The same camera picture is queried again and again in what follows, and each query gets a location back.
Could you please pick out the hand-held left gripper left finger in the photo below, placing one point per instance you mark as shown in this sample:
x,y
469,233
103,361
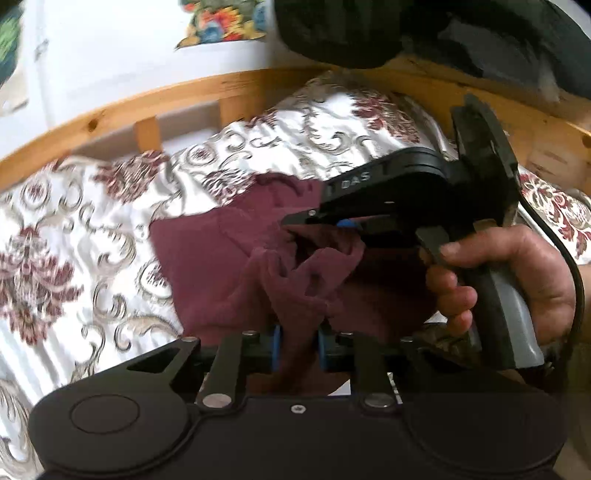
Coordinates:
x,y
277,347

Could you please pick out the blonde cartoon figure wall poster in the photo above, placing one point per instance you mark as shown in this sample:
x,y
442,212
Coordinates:
x,y
9,46

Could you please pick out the person's right hand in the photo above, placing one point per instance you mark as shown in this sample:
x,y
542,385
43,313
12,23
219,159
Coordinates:
x,y
545,277

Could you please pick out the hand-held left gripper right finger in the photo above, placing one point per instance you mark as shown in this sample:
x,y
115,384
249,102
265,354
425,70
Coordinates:
x,y
323,348

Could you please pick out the wooden bed frame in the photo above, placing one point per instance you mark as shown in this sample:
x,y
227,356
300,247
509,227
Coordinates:
x,y
138,99

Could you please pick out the dark cloth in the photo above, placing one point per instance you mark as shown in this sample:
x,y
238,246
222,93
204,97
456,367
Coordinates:
x,y
332,32

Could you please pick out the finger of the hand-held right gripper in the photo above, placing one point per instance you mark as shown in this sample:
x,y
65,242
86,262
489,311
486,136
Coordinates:
x,y
304,218
383,233

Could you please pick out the colourful floral cloth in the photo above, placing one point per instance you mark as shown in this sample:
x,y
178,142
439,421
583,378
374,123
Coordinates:
x,y
217,23

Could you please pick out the maroon garment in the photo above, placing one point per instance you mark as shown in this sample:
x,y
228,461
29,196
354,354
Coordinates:
x,y
207,258

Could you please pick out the floral patterned white blanket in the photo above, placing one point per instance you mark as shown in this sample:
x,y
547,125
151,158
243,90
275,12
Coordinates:
x,y
69,221

